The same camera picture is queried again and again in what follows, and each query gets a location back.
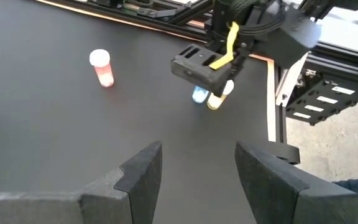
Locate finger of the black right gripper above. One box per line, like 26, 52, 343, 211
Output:
212, 81, 229, 98

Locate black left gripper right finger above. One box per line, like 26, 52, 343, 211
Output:
234, 140, 358, 224

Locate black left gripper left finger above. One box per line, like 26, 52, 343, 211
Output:
0, 141, 163, 224

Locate yellow medicine bottle white cap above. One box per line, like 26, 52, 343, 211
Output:
206, 79, 235, 111

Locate teal medicine bottle white cap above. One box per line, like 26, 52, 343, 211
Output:
191, 86, 209, 104

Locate red medicine bottle white cap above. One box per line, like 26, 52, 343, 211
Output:
88, 49, 115, 88

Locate black slotted panel white labels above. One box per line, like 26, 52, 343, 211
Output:
286, 77, 358, 127

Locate person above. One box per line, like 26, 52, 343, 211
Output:
333, 174, 358, 194

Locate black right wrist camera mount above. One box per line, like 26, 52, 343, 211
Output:
170, 43, 233, 97

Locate yellow strap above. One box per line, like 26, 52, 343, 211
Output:
209, 21, 241, 71

